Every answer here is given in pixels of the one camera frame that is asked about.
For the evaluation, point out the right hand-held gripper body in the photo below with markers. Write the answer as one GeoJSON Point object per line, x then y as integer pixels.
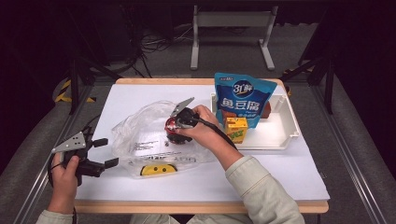
{"type": "Point", "coordinates": [186, 118]}

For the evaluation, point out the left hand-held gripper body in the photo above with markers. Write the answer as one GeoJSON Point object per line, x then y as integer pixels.
{"type": "Point", "coordinates": [71, 143]}

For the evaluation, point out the red can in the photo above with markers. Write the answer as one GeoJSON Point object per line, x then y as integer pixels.
{"type": "Point", "coordinates": [171, 130]}

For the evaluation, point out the clear smiley plastic bag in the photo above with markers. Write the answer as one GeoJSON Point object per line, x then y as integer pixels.
{"type": "Point", "coordinates": [143, 130]}

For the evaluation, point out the yellow juice carton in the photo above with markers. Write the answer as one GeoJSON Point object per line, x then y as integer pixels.
{"type": "Point", "coordinates": [236, 130]}

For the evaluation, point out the blue snack pouch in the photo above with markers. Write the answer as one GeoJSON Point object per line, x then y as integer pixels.
{"type": "Point", "coordinates": [246, 99]}

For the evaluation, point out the white plastic tray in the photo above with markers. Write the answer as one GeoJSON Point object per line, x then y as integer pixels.
{"type": "Point", "coordinates": [274, 130]}

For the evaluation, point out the person's right hand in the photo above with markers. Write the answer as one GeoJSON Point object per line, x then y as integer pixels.
{"type": "Point", "coordinates": [205, 130]}

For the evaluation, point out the person's left hand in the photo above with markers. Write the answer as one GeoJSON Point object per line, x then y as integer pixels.
{"type": "Point", "coordinates": [63, 186]}

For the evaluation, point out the wooden table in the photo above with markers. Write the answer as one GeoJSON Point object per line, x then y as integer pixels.
{"type": "Point", "coordinates": [155, 207]}

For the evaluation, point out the white table mat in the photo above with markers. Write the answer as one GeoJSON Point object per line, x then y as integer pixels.
{"type": "Point", "coordinates": [186, 189]}

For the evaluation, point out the person's legs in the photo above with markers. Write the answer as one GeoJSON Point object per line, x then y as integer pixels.
{"type": "Point", "coordinates": [162, 219]}

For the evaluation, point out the aluminium floor rail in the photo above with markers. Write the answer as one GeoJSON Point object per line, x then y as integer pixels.
{"type": "Point", "coordinates": [348, 165]}
{"type": "Point", "coordinates": [39, 183]}

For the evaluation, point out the white metal table frame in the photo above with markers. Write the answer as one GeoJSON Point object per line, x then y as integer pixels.
{"type": "Point", "coordinates": [233, 19]}

